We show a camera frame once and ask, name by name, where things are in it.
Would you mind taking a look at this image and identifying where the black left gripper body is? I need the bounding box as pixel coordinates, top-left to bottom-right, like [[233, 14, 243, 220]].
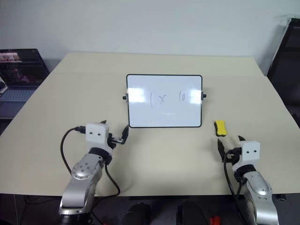
[[107, 132, 124, 149]]

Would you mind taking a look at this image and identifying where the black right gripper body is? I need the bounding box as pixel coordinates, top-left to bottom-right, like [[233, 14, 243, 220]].
[[225, 147, 242, 166]]

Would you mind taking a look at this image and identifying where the yellow and black eraser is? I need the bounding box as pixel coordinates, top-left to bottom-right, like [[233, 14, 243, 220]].
[[213, 120, 229, 137]]

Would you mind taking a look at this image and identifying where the dark rounded shape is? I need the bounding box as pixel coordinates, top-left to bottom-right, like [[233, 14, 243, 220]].
[[123, 202, 151, 225]]

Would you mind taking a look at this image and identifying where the open laptop with lit screen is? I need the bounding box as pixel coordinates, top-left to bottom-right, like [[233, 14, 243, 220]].
[[0, 48, 51, 103]]

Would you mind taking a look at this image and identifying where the small white object beside laptop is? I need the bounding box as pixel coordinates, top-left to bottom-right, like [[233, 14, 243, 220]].
[[0, 78, 8, 95]]

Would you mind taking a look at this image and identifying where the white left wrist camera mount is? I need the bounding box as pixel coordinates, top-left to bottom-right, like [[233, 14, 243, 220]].
[[85, 122, 113, 154]]

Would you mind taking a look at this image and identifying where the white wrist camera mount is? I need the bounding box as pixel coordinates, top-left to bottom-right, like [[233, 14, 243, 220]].
[[85, 122, 113, 154], [231, 140, 261, 173]]

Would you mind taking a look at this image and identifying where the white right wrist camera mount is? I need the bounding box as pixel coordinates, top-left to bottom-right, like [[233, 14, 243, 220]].
[[231, 140, 261, 173]]

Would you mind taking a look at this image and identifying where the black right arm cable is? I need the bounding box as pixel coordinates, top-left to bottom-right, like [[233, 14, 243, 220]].
[[223, 150, 246, 200]]

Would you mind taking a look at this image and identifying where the white board with black frame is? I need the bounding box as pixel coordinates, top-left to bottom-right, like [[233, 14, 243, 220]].
[[122, 74, 207, 129]]

